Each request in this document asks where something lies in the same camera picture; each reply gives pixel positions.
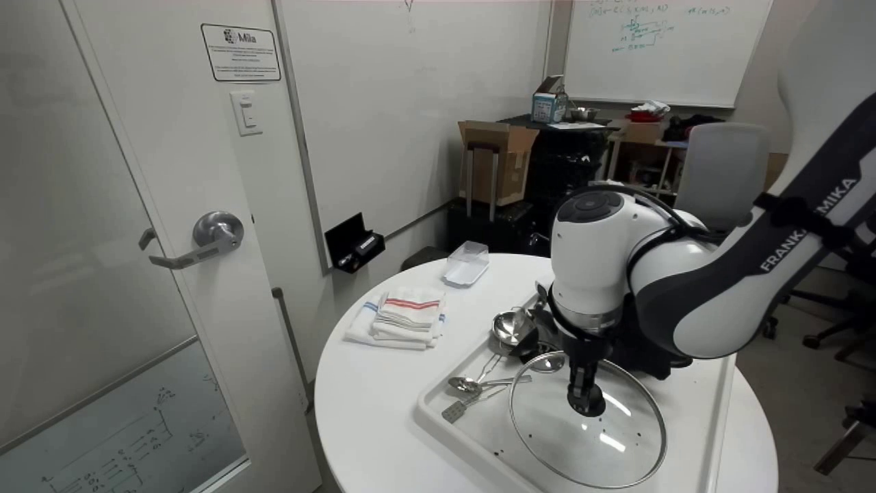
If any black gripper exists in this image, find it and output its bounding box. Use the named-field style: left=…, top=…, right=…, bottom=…
left=555, top=318, right=623, bottom=415

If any white tray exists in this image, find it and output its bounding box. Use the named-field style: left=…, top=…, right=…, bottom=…
left=409, top=315, right=738, bottom=493

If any silver ladle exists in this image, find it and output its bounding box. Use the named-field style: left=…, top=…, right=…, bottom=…
left=485, top=292, right=555, bottom=359

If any silver spoon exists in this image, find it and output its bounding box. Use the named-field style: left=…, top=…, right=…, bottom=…
left=440, top=352, right=535, bottom=426

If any clear plastic container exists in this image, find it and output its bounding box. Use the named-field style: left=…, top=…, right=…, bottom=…
left=438, top=240, right=493, bottom=292

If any black cabinet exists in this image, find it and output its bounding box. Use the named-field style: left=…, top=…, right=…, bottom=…
left=524, top=118, right=612, bottom=255

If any cardboard box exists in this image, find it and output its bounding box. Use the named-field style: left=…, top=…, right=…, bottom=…
left=455, top=118, right=542, bottom=211

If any wooden desk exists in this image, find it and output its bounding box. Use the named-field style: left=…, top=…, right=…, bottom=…
left=598, top=115, right=697, bottom=199

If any grey chair back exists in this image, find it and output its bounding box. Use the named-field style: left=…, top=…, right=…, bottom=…
left=676, top=121, right=772, bottom=233

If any black office chair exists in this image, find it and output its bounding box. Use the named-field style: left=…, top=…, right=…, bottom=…
left=763, top=214, right=876, bottom=481

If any black marker holder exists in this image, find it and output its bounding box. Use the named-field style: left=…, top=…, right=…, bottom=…
left=319, top=211, right=389, bottom=277

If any small blue box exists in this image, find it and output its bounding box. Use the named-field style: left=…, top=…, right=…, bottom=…
left=529, top=71, right=572, bottom=127

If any red item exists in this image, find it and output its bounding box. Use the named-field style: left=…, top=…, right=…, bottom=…
left=627, top=100, right=672, bottom=127

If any whiteboard with green writing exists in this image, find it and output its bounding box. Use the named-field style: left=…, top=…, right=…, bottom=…
left=561, top=0, right=776, bottom=114

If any white door with glass panel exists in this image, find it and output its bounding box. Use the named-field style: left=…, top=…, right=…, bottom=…
left=0, top=0, right=329, bottom=493

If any white door sign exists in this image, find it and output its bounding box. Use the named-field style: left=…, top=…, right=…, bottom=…
left=197, top=21, right=284, bottom=86

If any wall whiteboard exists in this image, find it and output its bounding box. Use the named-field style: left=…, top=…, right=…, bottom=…
left=271, top=0, right=555, bottom=277

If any silver door handle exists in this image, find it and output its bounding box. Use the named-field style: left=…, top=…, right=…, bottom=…
left=133, top=210, right=248, bottom=275

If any white light switch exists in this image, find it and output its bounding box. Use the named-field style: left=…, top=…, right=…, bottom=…
left=226, top=88, right=264, bottom=140

